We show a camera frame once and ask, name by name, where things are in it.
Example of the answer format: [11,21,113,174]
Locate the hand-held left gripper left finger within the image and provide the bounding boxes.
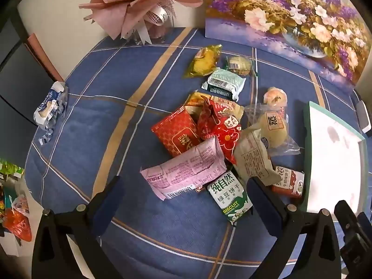
[31,175,125,279]

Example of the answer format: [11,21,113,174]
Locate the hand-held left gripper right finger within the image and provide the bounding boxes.
[246,176,343,279]

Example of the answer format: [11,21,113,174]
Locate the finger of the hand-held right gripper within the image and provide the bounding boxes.
[358,212,372,239]
[334,200,361,236]

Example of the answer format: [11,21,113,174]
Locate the green white biscuit packet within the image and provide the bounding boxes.
[207,170,253,225]

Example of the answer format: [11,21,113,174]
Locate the brown white biscuit packet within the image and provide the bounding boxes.
[272,166,305,199]

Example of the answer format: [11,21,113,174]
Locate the cream white snack packet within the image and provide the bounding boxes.
[233,128,283,187]

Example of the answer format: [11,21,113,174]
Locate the white tray with green rim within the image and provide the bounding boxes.
[303,101,367,219]

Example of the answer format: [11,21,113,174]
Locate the clear pale bun packet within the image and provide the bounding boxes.
[243,105,302,156]

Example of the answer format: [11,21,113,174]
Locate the red flower snack packet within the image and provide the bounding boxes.
[197,96,242,165]

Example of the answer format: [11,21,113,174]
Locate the pink snack packet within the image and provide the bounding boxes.
[140,136,228,201]

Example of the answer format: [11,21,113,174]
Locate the red patterned snack packet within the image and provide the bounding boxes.
[151,106,204,158]

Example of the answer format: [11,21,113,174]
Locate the beige orange snack packet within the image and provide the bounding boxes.
[185,91,245,120]

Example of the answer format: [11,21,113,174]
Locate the peach round pastry packet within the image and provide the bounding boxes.
[263,86,288,109]

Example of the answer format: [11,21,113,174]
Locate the mint green snack packet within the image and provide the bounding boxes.
[201,68,246,102]

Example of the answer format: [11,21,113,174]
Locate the clear round biscuit packet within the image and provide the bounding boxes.
[226,56,259,78]

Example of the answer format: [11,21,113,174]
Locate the yellow snack packet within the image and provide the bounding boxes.
[183,44,223,78]

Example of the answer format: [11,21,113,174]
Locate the blue plaid tablecloth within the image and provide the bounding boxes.
[25,27,372,279]

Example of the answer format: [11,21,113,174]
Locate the orange plastic bag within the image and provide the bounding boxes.
[2,195,32,242]

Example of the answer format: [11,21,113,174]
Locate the white box device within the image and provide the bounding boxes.
[356,100,372,136]

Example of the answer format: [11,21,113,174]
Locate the green snack bags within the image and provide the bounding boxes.
[0,159,24,181]

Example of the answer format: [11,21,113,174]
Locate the crumpled blue white packet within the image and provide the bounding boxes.
[34,81,69,143]

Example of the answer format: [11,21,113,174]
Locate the black panel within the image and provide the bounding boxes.
[0,17,68,128]

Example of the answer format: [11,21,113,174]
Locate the brown board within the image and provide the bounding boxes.
[25,33,65,82]

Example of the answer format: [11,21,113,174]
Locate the clear glass vase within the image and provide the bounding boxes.
[128,12,176,46]

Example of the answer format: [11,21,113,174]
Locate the flower painting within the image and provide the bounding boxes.
[205,0,372,91]

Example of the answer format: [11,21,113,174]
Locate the pink flower bouquet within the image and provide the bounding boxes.
[78,0,204,45]

